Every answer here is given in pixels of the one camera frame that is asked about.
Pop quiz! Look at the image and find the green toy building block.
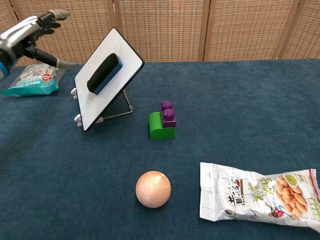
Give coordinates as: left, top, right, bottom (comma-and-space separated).
148, 111, 177, 141

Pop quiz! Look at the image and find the pink peach ball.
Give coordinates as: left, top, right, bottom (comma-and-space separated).
135, 170, 172, 209

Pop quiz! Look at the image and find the purple toy building block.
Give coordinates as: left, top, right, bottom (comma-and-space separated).
160, 100, 177, 129

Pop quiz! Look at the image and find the teal white snack bag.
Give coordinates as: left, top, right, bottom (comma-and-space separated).
0, 62, 66, 98

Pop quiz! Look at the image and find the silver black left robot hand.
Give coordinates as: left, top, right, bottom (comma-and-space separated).
0, 9, 80, 71

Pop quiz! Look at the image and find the white magnetic whiteboard black frame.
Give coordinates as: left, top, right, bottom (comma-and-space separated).
74, 26, 145, 133

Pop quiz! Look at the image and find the black felt blue eraser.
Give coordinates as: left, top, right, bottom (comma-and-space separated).
86, 52, 123, 96

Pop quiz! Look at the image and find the white peanut snack bag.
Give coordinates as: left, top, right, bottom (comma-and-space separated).
199, 161, 320, 232

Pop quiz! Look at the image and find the wooden woven folding screen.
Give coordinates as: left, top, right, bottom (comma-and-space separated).
0, 0, 320, 69

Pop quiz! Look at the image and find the dark teal tablecloth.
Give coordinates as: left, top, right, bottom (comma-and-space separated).
0, 58, 320, 240

